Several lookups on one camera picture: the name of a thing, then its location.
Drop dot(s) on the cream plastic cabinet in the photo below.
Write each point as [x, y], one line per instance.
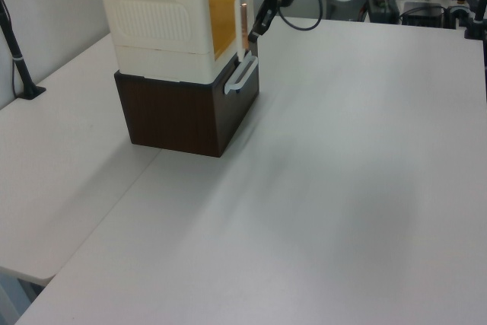
[152, 16]

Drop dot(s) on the dark brown wooden box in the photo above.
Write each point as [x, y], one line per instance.
[171, 119]

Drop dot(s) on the black equipment with green parts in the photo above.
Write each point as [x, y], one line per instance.
[382, 7]

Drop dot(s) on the black electronics box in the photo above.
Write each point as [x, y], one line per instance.
[422, 14]

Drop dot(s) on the black clamp stand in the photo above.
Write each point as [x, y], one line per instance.
[477, 16]

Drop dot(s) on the black camera stand pole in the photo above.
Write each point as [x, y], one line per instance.
[17, 58]

